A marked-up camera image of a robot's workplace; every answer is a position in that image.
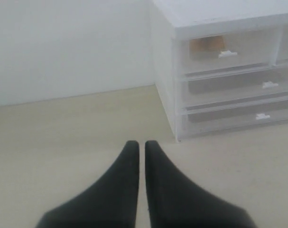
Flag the white plastic drawer cabinet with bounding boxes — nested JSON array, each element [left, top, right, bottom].
[[149, 0, 288, 139]]

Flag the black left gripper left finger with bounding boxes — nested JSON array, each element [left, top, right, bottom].
[[37, 141, 139, 228]]

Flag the middle wide clear drawer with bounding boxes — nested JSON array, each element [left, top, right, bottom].
[[177, 66, 288, 108]]

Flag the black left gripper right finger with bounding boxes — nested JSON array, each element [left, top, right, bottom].
[[145, 141, 256, 228]]

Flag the wide clear drawer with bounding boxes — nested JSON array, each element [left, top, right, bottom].
[[175, 91, 288, 141], [177, 66, 288, 108]]

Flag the bottom wide clear drawer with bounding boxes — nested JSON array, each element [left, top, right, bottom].
[[175, 91, 288, 141]]

